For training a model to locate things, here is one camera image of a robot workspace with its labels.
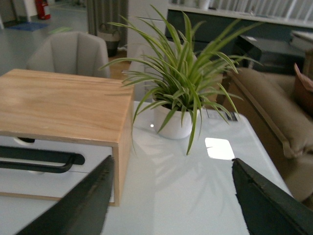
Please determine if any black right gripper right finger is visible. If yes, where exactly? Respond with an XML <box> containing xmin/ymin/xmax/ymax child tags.
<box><xmin>232</xmin><ymin>158</ymin><xmax>313</xmax><ymax>235</ymax></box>

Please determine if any dark grey sideboard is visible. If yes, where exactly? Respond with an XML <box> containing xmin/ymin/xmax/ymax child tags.
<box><xmin>167</xmin><ymin>9</ymin><xmax>313</xmax><ymax>74</ymax></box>

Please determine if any wooden drawer cabinet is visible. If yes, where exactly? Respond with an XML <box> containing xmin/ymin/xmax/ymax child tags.
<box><xmin>0</xmin><ymin>69</ymin><xmax>134</xmax><ymax>206</ymax></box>

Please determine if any black drawer handle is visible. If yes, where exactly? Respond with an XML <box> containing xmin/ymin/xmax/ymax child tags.
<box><xmin>0</xmin><ymin>146</ymin><xmax>85</xmax><ymax>174</ymax></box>

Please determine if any white drawer column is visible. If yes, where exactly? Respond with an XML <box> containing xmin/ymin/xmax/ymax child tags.
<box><xmin>126</xmin><ymin>0</ymin><xmax>172</xmax><ymax>59</ymax></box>

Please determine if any spider plant in white pot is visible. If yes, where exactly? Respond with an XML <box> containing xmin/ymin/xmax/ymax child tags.
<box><xmin>98</xmin><ymin>4</ymin><xmax>265</xmax><ymax>156</ymax></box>

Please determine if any tan sofa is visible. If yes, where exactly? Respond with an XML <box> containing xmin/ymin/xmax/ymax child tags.
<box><xmin>217</xmin><ymin>68</ymin><xmax>313</xmax><ymax>208</ymax></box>

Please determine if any red fire extinguisher box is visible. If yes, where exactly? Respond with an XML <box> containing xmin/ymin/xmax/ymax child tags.
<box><xmin>35</xmin><ymin>0</ymin><xmax>51</xmax><ymax>20</ymax></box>

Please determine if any grey curtain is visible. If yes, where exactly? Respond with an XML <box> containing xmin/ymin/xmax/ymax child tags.
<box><xmin>86</xmin><ymin>0</ymin><xmax>129</xmax><ymax>46</ymax></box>

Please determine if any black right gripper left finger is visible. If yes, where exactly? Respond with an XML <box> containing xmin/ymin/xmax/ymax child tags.
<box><xmin>17</xmin><ymin>155</ymin><xmax>114</xmax><ymax>235</ymax></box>

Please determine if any brown cushion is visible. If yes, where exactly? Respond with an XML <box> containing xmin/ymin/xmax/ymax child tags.
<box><xmin>294</xmin><ymin>63</ymin><xmax>313</xmax><ymax>117</ymax></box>

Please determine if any woven basket with handles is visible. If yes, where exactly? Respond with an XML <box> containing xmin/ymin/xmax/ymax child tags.
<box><xmin>97</xmin><ymin>23</ymin><xmax>120</xmax><ymax>57</ymax></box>

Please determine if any beige armchair left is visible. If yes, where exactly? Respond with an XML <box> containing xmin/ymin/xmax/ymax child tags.
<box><xmin>26</xmin><ymin>31</ymin><xmax>111</xmax><ymax>78</ymax></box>

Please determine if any white-front wooden drawer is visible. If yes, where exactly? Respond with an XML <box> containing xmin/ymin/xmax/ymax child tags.
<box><xmin>0</xmin><ymin>136</ymin><xmax>113</xmax><ymax>201</ymax></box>

